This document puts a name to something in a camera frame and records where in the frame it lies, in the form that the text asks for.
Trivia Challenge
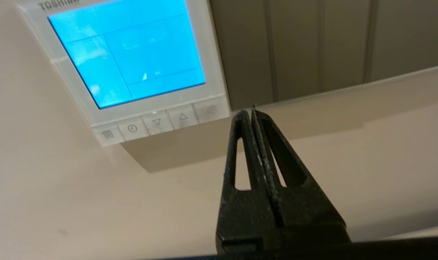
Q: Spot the gray single-rocker wall switch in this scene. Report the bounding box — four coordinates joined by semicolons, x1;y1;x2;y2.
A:
366;0;438;83

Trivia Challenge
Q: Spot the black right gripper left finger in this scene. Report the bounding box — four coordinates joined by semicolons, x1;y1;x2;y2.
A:
215;109;279;254

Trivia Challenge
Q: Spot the gray three-rocker wall switch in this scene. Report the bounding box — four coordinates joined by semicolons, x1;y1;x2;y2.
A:
209;0;370;111

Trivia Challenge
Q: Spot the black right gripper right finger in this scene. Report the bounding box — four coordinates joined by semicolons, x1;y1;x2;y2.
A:
252;105;351;242

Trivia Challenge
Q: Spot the white wall thermostat controller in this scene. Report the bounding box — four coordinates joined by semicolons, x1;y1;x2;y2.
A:
13;0;233;147

